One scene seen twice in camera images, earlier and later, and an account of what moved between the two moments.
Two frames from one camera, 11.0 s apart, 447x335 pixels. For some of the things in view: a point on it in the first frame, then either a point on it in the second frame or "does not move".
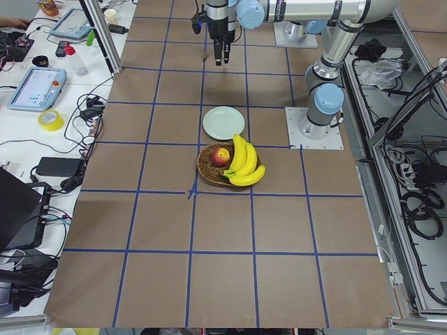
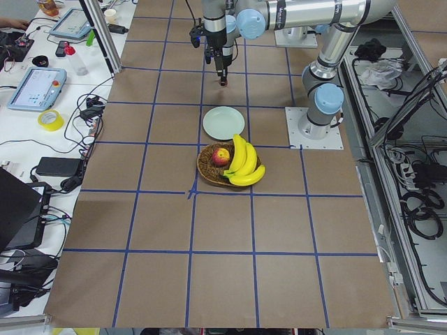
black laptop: (24, 209) does not move
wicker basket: (207, 167) does not move
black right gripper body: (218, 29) → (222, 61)
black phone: (60, 51) does not move
